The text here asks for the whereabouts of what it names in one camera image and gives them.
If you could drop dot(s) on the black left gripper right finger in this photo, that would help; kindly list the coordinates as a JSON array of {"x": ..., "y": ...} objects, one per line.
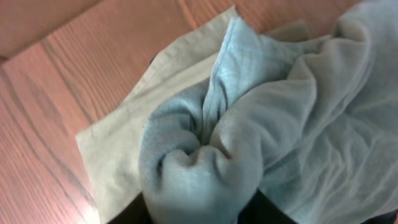
[{"x": 260, "y": 210}]

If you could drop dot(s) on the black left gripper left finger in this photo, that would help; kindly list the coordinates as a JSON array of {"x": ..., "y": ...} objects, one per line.
[{"x": 135, "y": 213}]

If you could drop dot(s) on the light blue t-shirt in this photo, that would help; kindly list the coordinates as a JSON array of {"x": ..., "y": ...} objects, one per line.
[{"x": 312, "y": 125}]

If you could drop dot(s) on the beige folded shirt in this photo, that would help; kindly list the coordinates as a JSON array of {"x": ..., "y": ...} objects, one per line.
[{"x": 140, "y": 102}]

